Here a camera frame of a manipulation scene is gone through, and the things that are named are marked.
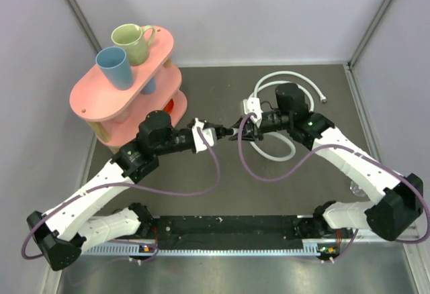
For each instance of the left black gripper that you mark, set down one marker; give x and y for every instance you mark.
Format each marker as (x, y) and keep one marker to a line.
(216, 127)

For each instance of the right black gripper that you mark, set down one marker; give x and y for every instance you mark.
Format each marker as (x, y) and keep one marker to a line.
(250, 131)

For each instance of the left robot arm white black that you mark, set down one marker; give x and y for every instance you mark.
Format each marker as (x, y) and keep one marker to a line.
(65, 231)

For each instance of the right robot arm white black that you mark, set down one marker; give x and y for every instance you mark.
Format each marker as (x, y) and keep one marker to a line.
(395, 201)

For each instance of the orange bowl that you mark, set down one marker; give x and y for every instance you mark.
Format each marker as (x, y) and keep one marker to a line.
(169, 106)

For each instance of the small blue cup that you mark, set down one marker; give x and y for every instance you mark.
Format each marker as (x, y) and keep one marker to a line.
(149, 88)

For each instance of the pink three-tier shelf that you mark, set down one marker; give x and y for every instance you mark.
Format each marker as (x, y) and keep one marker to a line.
(115, 115)

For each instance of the green ceramic mug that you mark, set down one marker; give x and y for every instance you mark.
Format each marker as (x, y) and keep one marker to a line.
(135, 40)

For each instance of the blue plastic cup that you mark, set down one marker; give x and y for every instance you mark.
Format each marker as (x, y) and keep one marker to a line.
(114, 64)

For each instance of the clear plastic cup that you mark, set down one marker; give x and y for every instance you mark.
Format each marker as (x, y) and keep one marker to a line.
(356, 189)

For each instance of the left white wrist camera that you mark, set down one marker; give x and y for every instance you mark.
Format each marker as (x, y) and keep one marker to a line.
(201, 135)

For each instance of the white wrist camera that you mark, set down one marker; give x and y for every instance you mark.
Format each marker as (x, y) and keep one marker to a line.
(201, 135)
(252, 107)

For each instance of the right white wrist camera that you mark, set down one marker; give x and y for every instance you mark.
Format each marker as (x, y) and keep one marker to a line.
(252, 107)

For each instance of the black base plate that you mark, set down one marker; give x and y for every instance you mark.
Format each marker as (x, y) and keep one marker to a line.
(188, 227)

